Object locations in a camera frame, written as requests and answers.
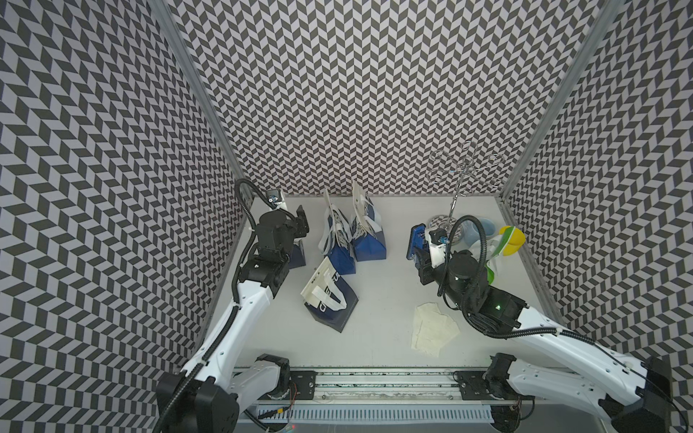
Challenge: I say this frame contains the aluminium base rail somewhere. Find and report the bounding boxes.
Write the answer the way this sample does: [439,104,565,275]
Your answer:
[237,366,537,429]

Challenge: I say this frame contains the blue cream tote bag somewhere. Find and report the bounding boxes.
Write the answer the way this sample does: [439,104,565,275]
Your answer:
[319,191,357,275]

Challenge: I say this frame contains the chrome mug tree stand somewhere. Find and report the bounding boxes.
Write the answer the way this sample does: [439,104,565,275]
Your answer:
[426,140,496,233]

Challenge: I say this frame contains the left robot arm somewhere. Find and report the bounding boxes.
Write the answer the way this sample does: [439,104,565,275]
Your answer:
[153,179,310,432]

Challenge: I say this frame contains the flat navy tote bag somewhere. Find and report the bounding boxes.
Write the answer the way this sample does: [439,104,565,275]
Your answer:
[301,257,359,333]

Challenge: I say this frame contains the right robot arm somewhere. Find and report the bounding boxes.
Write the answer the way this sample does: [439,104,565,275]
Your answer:
[406,216,681,432]

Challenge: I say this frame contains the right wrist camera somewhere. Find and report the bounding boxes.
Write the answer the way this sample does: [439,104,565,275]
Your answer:
[425,227,448,251]

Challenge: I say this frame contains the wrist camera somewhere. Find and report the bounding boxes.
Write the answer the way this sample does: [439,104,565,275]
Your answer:
[425,227,448,251]
[265,189,288,211]

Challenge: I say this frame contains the royal blue tote bag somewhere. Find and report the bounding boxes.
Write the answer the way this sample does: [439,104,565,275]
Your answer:
[351,180,387,262]

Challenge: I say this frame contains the yellow plastic goblet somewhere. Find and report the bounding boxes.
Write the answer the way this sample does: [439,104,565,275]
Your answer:
[494,226,526,256]

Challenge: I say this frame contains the aluminium corner post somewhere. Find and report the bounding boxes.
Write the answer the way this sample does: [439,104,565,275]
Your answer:
[148,0,245,179]
[500,0,626,203]

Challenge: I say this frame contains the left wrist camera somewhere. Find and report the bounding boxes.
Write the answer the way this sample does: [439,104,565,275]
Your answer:
[265,189,288,211]

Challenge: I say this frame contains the light blue ceramic mug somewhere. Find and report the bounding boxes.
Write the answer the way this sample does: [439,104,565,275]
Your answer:
[462,218,496,246]

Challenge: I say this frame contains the navy bag with white handles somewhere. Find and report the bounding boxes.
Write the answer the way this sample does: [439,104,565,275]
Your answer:
[289,239,306,269]

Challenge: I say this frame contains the blue black stapler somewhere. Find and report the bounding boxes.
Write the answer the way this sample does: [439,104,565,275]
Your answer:
[406,223,429,267]

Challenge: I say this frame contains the aluminium corner post right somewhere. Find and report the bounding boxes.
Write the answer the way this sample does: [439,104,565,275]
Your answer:
[500,0,626,203]

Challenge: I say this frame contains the aluminium corner post left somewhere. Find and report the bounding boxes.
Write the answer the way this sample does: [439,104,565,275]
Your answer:
[148,0,245,179]

